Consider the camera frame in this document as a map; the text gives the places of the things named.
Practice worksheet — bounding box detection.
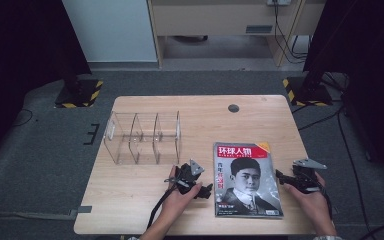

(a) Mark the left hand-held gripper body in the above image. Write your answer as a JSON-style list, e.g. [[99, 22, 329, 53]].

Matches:
[[174, 159, 205, 196]]

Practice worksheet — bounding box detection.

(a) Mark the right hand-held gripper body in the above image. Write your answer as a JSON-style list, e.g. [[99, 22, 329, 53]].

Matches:
[[291, 158, 328, 195]]

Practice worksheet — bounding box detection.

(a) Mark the magazine with portrait cover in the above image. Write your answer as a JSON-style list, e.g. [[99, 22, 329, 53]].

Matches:
[[212, 141, 285, 220]]

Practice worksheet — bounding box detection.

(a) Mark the clear acrylic divider rack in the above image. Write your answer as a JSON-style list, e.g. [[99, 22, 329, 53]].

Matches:
[[102, 110, 183, 166]]

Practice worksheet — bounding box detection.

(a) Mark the person's right hand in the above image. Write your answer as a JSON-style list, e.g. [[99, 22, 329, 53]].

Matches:
[[283, 171, 332, 218]]

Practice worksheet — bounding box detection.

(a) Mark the person's left hand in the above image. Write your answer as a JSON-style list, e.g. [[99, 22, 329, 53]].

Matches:
[[161, 165, 204, 218]]

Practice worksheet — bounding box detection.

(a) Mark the striped stand base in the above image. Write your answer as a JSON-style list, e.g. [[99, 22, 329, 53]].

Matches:
[[54, 78, 105, 109], [282, 76, 334, 108]]

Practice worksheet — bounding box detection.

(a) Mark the grey tape strip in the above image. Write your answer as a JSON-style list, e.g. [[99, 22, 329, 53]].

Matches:
[[69, 205, 93, 218]]

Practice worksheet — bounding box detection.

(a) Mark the black curtain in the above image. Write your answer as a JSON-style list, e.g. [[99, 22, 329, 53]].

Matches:
[[302, 0, 384, 193], [0, 0, 93, 171]]

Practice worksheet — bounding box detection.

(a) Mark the light wooden desk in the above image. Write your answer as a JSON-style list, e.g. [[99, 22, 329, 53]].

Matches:
[[146, 0, 328, 69]]

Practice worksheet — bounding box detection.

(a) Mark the white cabinet panel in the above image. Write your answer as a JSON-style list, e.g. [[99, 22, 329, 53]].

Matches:
[[61, 0, 158, 64]]

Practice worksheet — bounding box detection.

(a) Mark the white power strip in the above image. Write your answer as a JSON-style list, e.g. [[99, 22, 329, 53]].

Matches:
[[266, 0, 293, 7]]

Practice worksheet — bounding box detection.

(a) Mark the right hand-held gripper cable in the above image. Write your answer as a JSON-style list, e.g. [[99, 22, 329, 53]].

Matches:
[[314, 176, 335, 221]]

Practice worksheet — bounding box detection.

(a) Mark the long black floor cable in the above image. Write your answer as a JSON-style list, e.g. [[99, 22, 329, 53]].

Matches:
[[336, 109, 372, 234]]

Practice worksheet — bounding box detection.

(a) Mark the short black floor cable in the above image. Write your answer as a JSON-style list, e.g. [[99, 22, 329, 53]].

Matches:
[[297, 109, 343, 132]]

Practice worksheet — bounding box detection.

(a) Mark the curved black floor cable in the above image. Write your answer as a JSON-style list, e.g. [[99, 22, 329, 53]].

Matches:
[[359, 223, 384, 240]]

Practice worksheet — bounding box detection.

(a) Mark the black hanging cable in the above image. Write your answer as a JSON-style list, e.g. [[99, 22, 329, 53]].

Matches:
[[272, 1, 309, 65]]

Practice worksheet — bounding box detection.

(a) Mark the thin looped floor cable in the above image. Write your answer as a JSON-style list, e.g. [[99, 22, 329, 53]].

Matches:
[[12, 108, 35, 128]]

